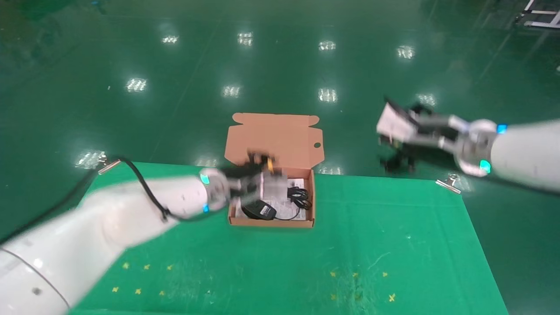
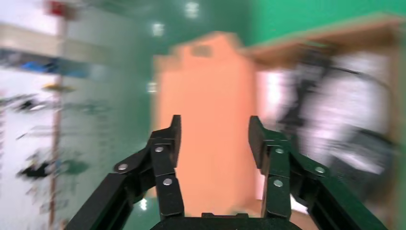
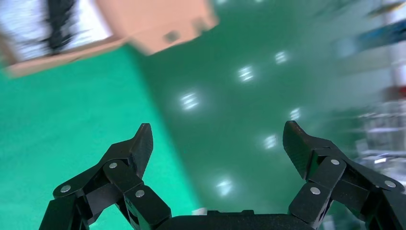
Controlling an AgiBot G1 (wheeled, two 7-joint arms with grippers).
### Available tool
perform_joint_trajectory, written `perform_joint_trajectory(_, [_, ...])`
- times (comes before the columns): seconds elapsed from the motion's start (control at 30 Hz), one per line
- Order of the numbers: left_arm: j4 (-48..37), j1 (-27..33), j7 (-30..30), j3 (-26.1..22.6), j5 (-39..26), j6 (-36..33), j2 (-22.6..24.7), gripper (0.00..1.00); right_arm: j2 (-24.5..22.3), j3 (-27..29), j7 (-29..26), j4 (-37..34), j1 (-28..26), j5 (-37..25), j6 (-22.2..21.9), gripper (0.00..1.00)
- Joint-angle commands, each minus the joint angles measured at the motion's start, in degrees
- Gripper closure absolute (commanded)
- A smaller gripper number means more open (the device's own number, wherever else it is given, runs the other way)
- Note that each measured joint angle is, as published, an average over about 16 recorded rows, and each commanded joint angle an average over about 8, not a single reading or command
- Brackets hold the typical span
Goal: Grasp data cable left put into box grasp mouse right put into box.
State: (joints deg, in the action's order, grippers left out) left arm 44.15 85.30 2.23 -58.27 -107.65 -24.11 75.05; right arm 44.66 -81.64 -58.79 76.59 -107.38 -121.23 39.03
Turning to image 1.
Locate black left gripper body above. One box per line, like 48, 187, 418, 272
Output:
225, 165, 263, 196

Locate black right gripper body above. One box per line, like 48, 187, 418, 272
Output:
396, 109, 456, 154

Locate white printed paper sheet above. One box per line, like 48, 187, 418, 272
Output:
231, 177, 309, 221

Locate black data cable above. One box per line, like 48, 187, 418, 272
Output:
287, 186, 312, 211

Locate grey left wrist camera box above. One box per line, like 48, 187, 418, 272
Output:
260, 172, 289, 203

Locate silver binder clip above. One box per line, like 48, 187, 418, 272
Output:
97, 153, 122, 175
435, 174, 462, 194

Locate green table cloth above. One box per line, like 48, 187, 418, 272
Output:
68, 162, 510, 315

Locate white metal frame with casters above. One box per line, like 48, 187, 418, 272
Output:
516, 0, 560, 29

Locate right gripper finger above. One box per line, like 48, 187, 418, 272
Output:
380, 154, 402, 172
402, 147, 417, 172

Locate brown cardboard mailer box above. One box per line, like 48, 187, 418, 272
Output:
224, 112, 325, 229

